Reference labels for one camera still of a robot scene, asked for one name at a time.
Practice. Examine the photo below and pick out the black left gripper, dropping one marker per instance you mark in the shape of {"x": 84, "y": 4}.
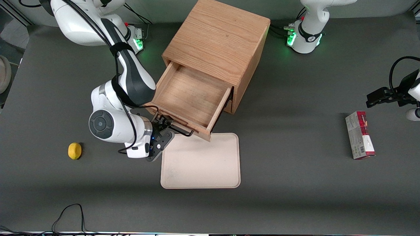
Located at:
{"x": 402, "y": 92}

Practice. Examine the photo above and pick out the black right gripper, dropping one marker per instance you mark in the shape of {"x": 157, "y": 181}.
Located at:
{"x": 157, "y": 125}

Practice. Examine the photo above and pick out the wooden drawer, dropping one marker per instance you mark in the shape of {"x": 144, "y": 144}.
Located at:
{"x": 193, "y": 95}
{"x": 229, "y": 106}

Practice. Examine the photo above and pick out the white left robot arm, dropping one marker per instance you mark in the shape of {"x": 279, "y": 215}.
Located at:
{"x": 308, "y": 32}

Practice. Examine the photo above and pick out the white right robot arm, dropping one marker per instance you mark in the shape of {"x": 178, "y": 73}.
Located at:
{"x": 134, "y": 75}

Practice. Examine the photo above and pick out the wooden drawer cabinet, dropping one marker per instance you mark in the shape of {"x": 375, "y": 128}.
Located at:
{"x": 223, "y": 36}

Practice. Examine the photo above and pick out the red plaid carton box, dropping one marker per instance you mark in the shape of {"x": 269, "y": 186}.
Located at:
{"x": 357, "y": 134}

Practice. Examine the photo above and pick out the beige plastic tray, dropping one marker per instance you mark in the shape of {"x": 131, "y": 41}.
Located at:
{"x": 200, "y": 164}

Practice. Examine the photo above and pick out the yellow lemon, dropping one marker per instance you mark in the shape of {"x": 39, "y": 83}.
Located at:
{"x": 74, "y": 150}

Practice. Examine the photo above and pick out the beige round object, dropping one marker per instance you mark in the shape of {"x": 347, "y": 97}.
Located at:
{"x": 4, "y": 75}

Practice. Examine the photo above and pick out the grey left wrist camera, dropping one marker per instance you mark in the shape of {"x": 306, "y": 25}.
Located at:
{"x": 414, "y": 114}

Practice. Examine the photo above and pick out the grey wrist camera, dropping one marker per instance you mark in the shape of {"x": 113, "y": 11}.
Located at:
{"x": 137, "y": 150}
{"x": 414, "y": 114}

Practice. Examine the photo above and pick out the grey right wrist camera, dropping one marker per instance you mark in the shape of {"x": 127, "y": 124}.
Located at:
{"x": 137, "y": 150}

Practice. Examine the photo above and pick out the aluminium frame rail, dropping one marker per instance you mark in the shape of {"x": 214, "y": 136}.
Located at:
{"x": 18, "y": 14}

